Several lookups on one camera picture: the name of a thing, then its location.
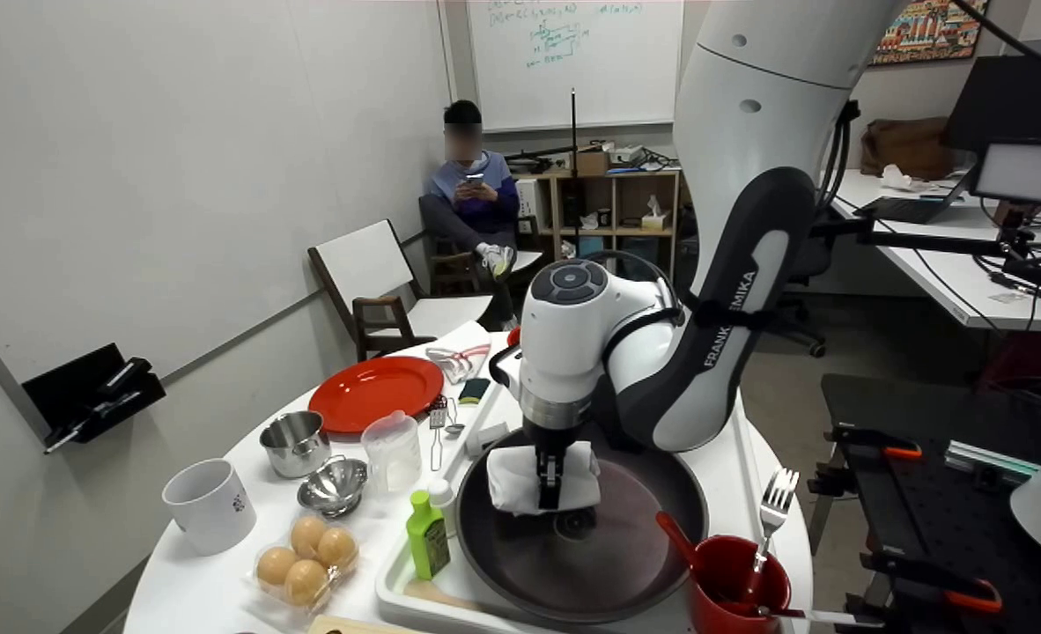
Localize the white mug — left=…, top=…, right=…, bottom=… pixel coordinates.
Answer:
left=161, top=457, right=258, bottom=557

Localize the colourful painting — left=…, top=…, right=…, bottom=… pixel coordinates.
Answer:
left=867, top=0, right=991, bottom=68

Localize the metal whisk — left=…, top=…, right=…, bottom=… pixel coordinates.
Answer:
left=427, top=395, right=466, bottom=473

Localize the silver fork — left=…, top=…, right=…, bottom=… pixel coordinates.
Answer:
left=743, top=466, right=801, bottom=610

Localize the small white box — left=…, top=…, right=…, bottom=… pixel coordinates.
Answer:
left=465, top=422, right=512, bottom=458

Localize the small steel strainer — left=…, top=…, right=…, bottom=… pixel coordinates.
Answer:
left=297, top=455, right=370, bottom=520

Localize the white towel with red stripes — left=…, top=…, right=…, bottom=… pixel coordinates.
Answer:
left=425, top=343, right=492, bottom=385

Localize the brown bag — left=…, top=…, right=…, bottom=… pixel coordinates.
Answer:
left=860, top=116, right=958, bottom=182

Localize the green bottle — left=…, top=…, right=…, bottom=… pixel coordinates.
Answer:
left=405, top=489, right=452, bottom=581

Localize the clear plastic measuring cup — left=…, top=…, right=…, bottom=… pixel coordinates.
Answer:
left=360, top=409, right=424, bottom=495

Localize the black office chair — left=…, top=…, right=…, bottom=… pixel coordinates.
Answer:
left=763, top=225, right=840, bottom=359

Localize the orange and black clamp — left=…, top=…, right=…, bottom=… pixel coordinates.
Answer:
left=862, top=549, right=1005, bottom=616
left=827, top=425, right=925, bottom=464

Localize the silver knife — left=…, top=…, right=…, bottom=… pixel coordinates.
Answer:
left=730, top=602, right=884, bottom=630

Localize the red mug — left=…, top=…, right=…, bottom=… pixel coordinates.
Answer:
left=687, top=534, right=793, bottom=634

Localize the black laptop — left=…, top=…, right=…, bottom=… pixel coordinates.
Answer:
left=853, top=170, right=972, bottom=226

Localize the dark round pan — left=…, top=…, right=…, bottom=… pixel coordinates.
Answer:
left=455, top=426, right=710, bottom=625

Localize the lit panel on black mount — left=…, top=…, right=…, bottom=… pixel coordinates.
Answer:
left=838, top=138, right=1041, bottom=311

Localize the small steel pot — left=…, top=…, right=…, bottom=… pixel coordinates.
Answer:
left=259, top=409, right=333, bottom=480

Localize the wooden cutting board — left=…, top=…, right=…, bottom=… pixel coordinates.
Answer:
left=306, top=615, right=420, bottom=634

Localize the small white bottle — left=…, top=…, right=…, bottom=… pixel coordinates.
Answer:
left=428, top=479, right=459, bottom=539

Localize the white tray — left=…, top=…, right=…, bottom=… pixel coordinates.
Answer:
left=374, top=379, right=764, bottom=634

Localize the red spoon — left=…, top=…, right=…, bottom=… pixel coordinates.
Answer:
left=656, top=511, right=706, bottom=573

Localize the person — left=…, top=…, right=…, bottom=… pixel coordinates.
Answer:
left=418, top=99, right=522, bottom=284

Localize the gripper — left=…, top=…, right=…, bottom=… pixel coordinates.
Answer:
left=524, top=424, right=592, bottom=512

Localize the black stand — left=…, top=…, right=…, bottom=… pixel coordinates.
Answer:
left=569, top=87, right=579, bottom=258

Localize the white desk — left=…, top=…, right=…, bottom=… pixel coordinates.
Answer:
left=823, top=167, right=1041, bottom=335

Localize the wooden shelf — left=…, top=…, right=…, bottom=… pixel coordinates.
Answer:
left=515, top=166, right=683, bottom=284

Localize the brown egg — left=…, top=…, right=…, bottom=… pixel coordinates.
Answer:
left=256, top=546, right=298, bottom=589
left=318, top=527, right=360, bottom=570
left=284, top=559, right=330, bottom=608
left=290, top=514, right=328, bottom=557

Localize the white cloth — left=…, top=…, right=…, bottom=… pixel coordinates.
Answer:
left=485, top=439, right=603, bottom=517

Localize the red plate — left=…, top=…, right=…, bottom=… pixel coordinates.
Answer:
left=307, top=355, right=446, bottom=435

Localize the black wall holder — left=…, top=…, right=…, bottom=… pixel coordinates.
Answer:
left=22, top=343, right=168, bottom=456

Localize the black monitor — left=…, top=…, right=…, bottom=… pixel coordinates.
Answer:
left=941, top=54, right=1041, bottom=156

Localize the white wooden chair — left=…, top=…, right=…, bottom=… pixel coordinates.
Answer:
left=306, top=218, right=496, bottom=363

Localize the whiteboard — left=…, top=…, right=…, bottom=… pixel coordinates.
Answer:
left=465, top=0, right=686, bottom=134

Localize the wooden spoon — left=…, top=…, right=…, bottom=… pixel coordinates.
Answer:
left=403, top=579, right=488, bottom=614

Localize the clear egg carton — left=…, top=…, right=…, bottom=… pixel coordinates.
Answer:
left=246, top=512, right=365, bottom=621

